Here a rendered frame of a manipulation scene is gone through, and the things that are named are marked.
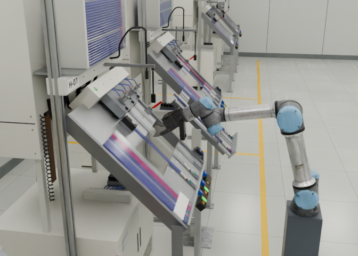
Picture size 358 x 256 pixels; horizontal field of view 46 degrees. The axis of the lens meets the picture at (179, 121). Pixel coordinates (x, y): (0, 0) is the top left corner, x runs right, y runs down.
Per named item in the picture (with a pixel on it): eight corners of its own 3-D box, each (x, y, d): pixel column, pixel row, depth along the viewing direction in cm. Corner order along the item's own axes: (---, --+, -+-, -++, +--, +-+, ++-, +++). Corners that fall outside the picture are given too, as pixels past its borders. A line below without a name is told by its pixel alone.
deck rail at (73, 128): (178, 234, 189) (187, 226, 187) (177, 237, 187) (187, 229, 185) (60, 122, 180) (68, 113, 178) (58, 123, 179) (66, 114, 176)
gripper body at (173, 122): (162, 115, 226) (181, 105, 223) (171, 129, 228) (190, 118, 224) (160, 120, 219) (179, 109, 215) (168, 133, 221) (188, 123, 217)
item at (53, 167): (58, 179, 202) (51, 109, 190) (53, 184, 196) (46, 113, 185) (56, 179, 202) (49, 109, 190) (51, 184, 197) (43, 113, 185)
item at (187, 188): (198, 166, 249) (202, 163, 248) (180, 229, 188) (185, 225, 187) (176, 143, 247) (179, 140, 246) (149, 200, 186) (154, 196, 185)
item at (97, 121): (151, 124, 246) (156, 119, 244) (116, 175, 184) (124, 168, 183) (110, 84, 242) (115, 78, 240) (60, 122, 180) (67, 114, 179)
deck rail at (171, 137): (197, 168, 252) (204, 162, 250) (196, 170, 250) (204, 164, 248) (110, 83, 244) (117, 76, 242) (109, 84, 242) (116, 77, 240)
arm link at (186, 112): (197, 115, 223) (195, 120, 215) (190, 118, 224) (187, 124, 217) (189, 102, 221) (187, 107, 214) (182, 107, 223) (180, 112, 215)
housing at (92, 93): (113, 90, 243) (129, 74, 238) (81, 117, 197) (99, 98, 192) (103, 80, 242) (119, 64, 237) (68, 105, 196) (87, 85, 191)
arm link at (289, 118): (320, 197, 222) (300, 98, 208) (320, 211, 208) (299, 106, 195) (297, 199, 226) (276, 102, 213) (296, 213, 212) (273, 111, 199)
